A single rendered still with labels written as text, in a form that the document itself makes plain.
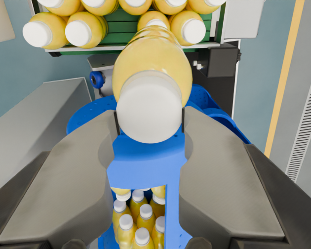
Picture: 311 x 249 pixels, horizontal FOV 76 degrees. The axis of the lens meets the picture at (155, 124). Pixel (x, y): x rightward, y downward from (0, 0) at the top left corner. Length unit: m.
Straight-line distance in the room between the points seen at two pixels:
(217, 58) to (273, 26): 1.26
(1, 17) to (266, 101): 1.79
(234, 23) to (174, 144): 0.44
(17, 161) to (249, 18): 0.82
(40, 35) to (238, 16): 0.50
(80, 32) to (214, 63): 0.30
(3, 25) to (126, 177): 0.36
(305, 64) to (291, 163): 1.04
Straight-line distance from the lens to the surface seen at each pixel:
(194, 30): 0.40
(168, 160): 0.32
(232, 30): 0.67
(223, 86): 1.52
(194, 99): 1.47
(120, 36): 0.57
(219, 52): 0.51
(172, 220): 0.44
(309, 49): 1.97
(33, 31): 0.42
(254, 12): 0.69
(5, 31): 0.50
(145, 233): 0.62
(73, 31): 0.40
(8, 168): 0.77
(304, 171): 2.72
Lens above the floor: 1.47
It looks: 60 degrees down
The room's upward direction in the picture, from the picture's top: 170 degrees clockwise
